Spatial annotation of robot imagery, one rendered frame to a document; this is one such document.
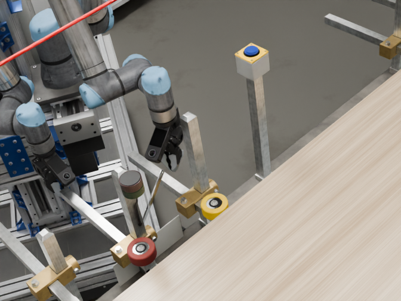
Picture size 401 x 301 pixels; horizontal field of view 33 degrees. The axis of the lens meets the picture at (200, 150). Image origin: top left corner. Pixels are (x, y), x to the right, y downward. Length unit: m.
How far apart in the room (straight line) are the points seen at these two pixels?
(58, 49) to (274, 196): 0.84
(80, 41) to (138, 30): 2.59
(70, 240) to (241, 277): 1.28
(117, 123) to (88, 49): 1.53
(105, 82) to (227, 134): 1.71
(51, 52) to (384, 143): 1.08
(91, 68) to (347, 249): 0.84
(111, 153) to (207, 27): 1.39
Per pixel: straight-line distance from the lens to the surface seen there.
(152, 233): 2.02
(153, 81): 1.85
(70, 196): 2.20
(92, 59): 1.91
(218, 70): 3.99
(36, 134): 2.06
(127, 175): 1.80
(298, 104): 3.70
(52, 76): 2.32
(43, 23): 2.25
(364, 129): 2.20
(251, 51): 1.98
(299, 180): 2.04
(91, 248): 2.91
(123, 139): 3.31
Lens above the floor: 2.37
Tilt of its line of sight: 43 degrees down
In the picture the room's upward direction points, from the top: 11 degrees counter-clockwise
